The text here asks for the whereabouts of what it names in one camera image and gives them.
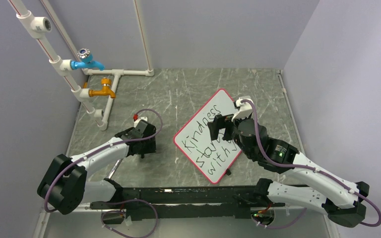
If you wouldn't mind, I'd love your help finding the pink-framed whiteboard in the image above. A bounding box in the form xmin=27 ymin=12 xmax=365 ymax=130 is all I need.
xmin=173 ymin=89 xmax=242 ymax=184

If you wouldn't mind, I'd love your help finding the blue faucet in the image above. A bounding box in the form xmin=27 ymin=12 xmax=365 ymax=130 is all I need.
xmin=70 ymin=48 xmax=105 ymax=70

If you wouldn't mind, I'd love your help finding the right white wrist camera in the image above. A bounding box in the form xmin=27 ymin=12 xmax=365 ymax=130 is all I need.
xmin=231 ymin=96 xmax=253 ymax=122

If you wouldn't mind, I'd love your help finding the orange faucet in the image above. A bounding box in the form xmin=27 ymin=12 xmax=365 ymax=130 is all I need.
xmin=88 ymin=77 xmax=116 ymax=99

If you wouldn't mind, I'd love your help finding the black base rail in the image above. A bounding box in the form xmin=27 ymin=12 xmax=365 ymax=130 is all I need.
xmin=90 ymin=185 xmax=271 ymax=221

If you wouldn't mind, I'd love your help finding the silver wrench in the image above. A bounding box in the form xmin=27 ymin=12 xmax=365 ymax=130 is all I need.
xmin=106 ymin=159 xmax=123 ymax=179

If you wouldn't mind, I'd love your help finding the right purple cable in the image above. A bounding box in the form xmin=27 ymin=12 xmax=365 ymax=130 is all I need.
xmin=240 ymin=99 xmax=381 ymax=230

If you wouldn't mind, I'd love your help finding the white pvc pipe frame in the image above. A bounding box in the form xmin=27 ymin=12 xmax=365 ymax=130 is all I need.
xmin=9 ymin=0 xmax=154 ymax=131

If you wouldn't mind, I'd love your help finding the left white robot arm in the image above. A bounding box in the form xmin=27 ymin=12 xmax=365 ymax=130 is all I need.
xmin=37 ymin=119 xmax=156 ymax=215

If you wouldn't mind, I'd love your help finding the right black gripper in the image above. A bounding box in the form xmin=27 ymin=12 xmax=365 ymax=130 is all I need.
xmin=207 ymin=110 xmax=255 ymax=160

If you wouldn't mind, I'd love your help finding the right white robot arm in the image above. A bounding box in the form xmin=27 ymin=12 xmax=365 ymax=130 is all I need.
xmin=207 ymin=115 xmax=370 ymax=228

